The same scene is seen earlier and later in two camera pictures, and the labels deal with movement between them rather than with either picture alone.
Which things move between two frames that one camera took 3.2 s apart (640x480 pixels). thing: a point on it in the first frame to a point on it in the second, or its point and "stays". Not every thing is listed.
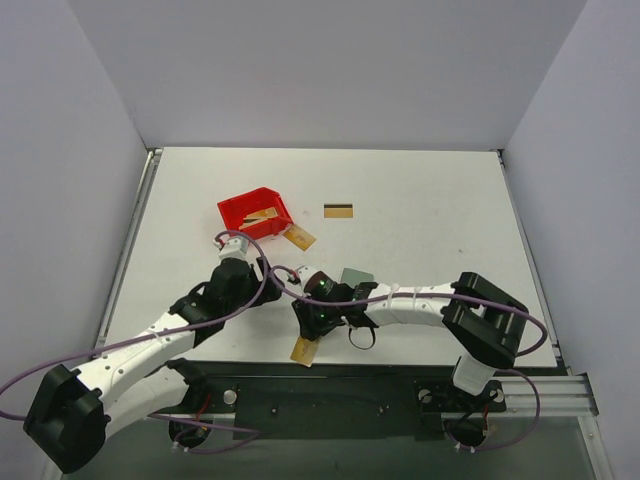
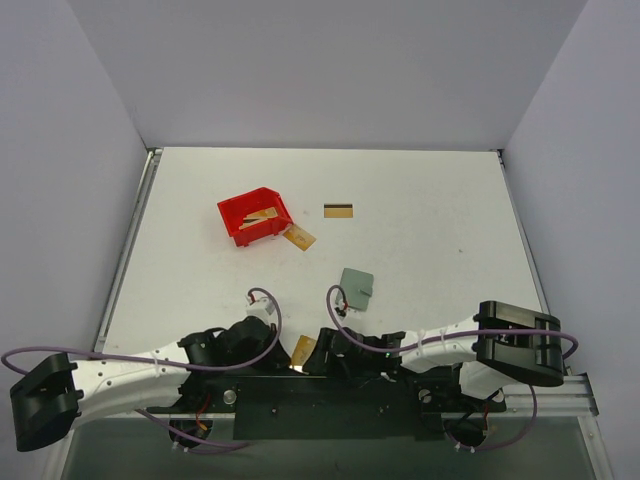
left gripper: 267,288 to 279,355
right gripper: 306,318 to 323,353
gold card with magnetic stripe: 338,210 stays
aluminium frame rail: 562,396 stays
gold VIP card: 299,237 stays
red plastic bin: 235,209 stays
